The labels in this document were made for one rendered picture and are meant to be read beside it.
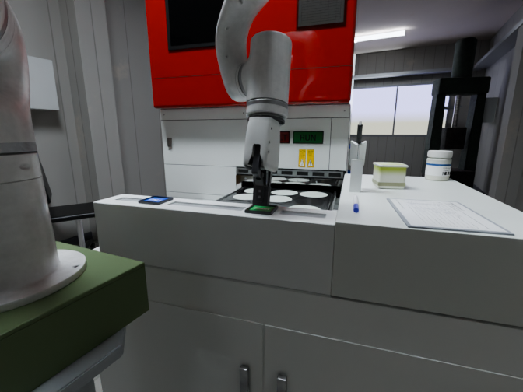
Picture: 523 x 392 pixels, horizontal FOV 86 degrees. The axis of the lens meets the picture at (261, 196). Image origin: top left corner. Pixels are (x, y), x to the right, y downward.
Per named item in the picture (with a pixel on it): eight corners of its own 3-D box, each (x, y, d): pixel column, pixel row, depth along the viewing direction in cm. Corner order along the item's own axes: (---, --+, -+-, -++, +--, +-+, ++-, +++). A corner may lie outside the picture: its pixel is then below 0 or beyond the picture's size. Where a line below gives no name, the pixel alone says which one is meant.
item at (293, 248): (128, 243, 78) (122, 194, 75) (334, 272, 61) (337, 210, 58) (99, 257, 69) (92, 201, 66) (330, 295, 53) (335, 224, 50)
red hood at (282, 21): (225, 117, 191) (222, 19, 178) (351, 114, 167) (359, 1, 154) (152, 108, 121) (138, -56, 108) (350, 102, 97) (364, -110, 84)
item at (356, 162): (347, 187, 80) (350, 140, 77) (362, 188, 79) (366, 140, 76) (347, 192, 74) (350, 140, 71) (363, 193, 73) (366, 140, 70)
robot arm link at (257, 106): (254, 112, 63) (254, 125, 63) (240, 99, 54) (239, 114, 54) (292, 111, 60) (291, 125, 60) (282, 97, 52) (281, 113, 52)
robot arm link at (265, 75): (235, 103, 58) (268, 95, 51) (239, 38, 57) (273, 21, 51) (263, 113, 64) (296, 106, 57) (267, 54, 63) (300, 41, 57)
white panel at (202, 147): (170, 195, 137) (163, 110, 128) (343, 208, 113) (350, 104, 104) (165, 196, 134) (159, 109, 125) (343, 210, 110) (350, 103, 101)
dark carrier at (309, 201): (247, 187, 116) (247, 187, 116) (332, 193, 106) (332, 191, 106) (207, 208, 84) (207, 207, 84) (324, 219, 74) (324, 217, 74)
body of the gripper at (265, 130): (257, 121, 63) (254, 172, 63) (240, 108, 53) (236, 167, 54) (289, 121, 61) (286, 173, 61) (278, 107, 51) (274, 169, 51)
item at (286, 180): (237, 195, 124) (236, 174, 122) (341, 203, 111) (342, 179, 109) (236, 196, 122) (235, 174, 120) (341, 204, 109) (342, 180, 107)
